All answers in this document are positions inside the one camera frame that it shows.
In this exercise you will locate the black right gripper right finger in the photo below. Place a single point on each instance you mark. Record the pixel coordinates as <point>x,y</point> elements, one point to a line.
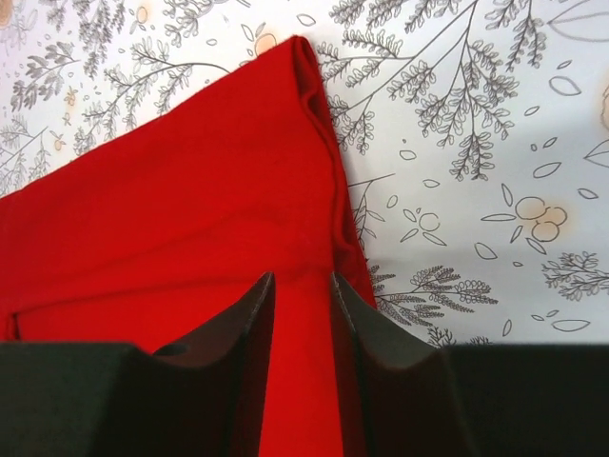
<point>399,396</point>

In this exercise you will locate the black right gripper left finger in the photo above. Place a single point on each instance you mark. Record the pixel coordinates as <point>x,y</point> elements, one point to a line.
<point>200,395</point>

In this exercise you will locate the red t shirt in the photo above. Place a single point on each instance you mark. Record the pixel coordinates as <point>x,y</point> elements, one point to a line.
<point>147,236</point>

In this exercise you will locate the floral patterned table mat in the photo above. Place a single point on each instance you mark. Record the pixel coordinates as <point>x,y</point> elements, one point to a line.
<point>474,133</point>

